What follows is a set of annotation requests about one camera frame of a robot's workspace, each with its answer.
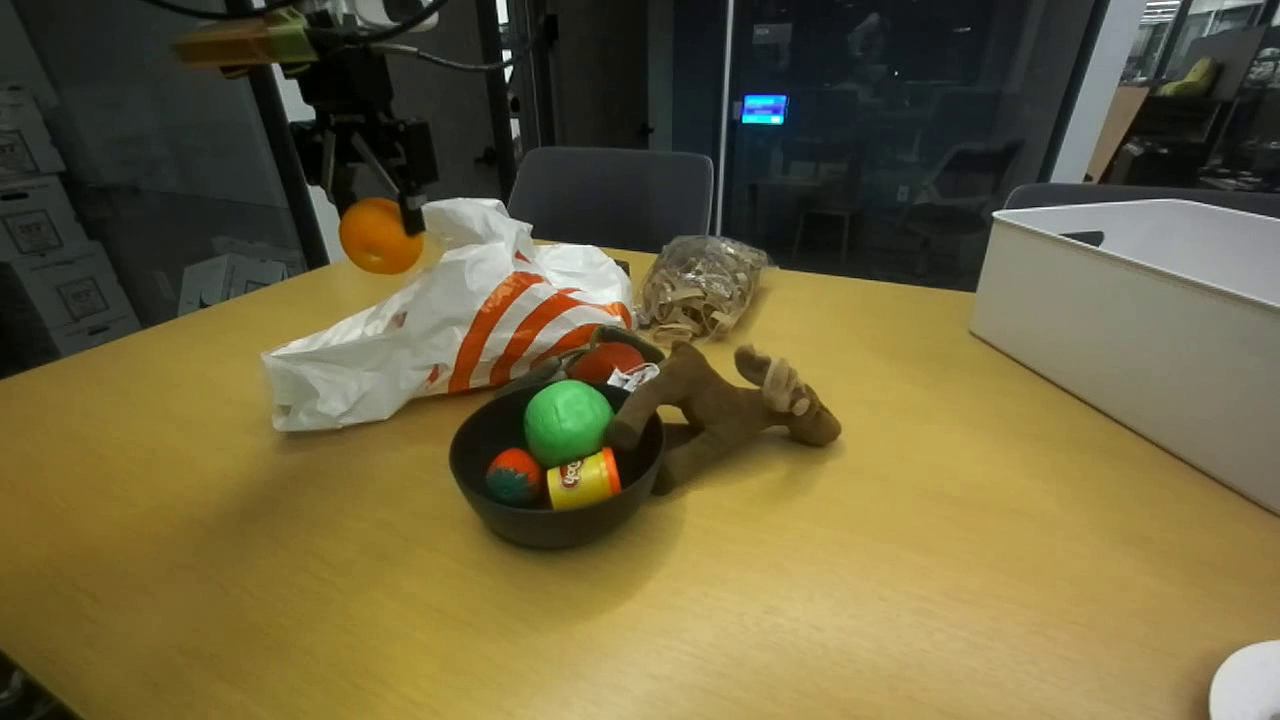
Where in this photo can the white orange striped cloth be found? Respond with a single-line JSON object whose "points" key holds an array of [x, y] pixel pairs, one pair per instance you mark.
{"points": [[442, 322]]}

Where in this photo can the grey chair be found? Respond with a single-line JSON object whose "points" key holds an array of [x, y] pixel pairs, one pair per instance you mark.
{"points": [[613, 194]]}

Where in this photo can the green toy apple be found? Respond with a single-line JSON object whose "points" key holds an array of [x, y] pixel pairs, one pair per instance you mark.
{"points": [[566, 420]]}

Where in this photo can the black bowl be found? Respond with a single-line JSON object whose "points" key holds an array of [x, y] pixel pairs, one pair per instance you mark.
{"points": [[534, 522]]}

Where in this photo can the brown plush toy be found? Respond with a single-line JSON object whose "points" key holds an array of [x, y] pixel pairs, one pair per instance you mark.
{"points": [[725, 403]]}

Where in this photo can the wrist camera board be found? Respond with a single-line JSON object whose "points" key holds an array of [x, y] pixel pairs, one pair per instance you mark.
{"points": [[244, 41]]}

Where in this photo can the white storage box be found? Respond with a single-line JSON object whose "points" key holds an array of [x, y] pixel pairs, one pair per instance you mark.
{"points": [[1133, 322]]}

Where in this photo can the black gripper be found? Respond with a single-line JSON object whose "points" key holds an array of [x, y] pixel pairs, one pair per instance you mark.
{"points": [[359, 93]]}

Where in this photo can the yellow toy container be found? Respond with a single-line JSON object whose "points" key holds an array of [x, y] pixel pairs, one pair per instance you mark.
{"points": [[582, 481]]}

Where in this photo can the white stacked storage crate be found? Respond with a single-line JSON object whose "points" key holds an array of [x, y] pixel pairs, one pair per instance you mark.
{"points": [[73, 301], [42, 220]]}

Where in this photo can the white plate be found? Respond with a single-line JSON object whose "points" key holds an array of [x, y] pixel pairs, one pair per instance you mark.
{"points": [[1253, 682]]}

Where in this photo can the blue lit monitor screen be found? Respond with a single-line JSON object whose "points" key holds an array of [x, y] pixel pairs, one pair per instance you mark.
{"points": [[765, 109]]}

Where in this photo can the toy orange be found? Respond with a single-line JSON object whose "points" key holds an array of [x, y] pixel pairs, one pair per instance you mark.
{"points": [[379, 237]]}

